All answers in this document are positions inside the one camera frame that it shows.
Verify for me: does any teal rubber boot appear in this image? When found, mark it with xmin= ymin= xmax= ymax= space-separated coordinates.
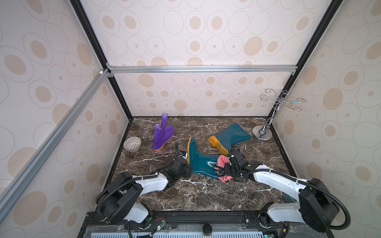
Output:
xmin=187 ymin=137 xmax=220 ymax=179
xmin=209 ymin=123 xmax=251 ymax=156

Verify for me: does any pink cloth black trim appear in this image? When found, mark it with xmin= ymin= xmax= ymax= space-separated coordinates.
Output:
xmin=213 ymin=155 xmax=233 ymax=183

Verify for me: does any purple rubber boot yellow sole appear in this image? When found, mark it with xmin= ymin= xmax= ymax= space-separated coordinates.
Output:
xmin=152 ymin=113 xmax=175 ymax=151

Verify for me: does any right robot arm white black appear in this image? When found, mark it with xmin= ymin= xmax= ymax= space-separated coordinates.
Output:
xmin=214 ymin=149 xmax=351 ymax=233

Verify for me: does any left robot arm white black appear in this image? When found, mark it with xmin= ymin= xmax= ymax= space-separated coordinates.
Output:
xmin=96 ymin=144 xmax=192 ymax=227

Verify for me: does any chrome hook stand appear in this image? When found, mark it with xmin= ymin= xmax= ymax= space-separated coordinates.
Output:
xmin=252 ymin=88 xmax=306 ymax=141

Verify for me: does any patterned white bowl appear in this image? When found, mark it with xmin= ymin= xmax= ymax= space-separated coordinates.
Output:
xmin=123 ymin=136 xmax=141 ymax=152

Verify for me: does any grey-blue ceramic cup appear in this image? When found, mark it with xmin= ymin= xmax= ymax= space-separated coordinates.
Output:
xmin=283 ymin=193 xmax=295 ymax=203

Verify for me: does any horizontal aluminium bar back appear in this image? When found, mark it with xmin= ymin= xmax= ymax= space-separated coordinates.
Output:
xmin=109 ymin=65 xmax=298 ymax=73

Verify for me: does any diagonal aluminium bar left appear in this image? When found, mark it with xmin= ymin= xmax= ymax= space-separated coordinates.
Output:
xmin=1 ymin=68 xmax=111 ymax=222

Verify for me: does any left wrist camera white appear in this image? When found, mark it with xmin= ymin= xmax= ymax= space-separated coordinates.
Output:
xmin=178 ymin=151 xmax=188 ymax=159

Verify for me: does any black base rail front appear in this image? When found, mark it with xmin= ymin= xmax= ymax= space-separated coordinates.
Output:
xmin=78 ymin=211 xmax=333 ymax=238

